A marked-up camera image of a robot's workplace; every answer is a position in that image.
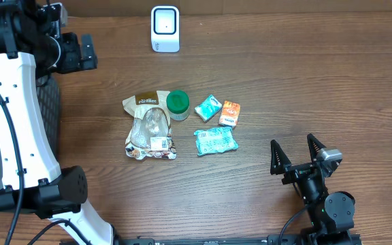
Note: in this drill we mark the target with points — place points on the orange tissue pack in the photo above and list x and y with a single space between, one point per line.
229 114

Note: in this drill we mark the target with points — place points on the large teal wipes pack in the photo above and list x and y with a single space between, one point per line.
215 140

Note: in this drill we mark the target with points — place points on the small teal tissue pack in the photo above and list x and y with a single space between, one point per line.
208 108

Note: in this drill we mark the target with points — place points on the green lid jar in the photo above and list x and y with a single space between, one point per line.
178 105

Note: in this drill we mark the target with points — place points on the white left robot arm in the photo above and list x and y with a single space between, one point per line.
32 49

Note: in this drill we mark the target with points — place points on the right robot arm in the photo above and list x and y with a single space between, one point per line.
331 214

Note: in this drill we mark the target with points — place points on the brown snack bag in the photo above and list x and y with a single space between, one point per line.
151 134

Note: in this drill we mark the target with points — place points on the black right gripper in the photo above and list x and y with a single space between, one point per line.
295 171

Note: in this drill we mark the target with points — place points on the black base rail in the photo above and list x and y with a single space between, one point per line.
269 240

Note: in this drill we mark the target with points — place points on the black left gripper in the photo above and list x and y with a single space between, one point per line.
77 62

